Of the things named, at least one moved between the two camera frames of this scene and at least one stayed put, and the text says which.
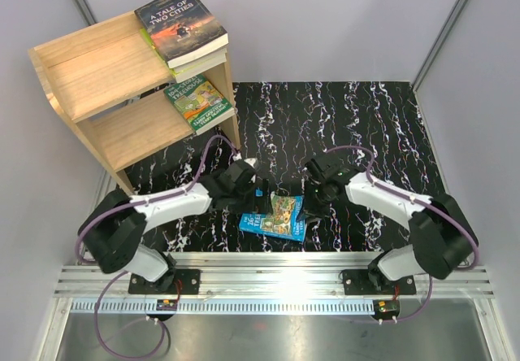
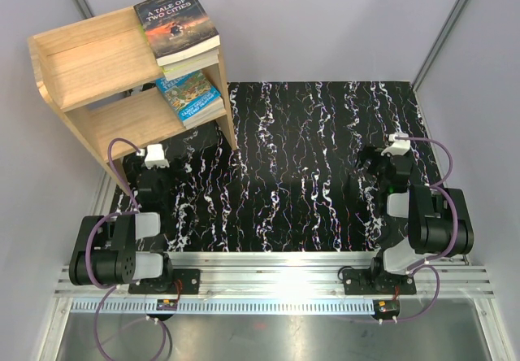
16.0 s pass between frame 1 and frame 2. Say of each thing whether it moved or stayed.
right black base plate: stayed
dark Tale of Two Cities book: moved
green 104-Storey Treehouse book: moved
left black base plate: stayed
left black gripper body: moved
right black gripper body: moved
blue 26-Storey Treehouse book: moved
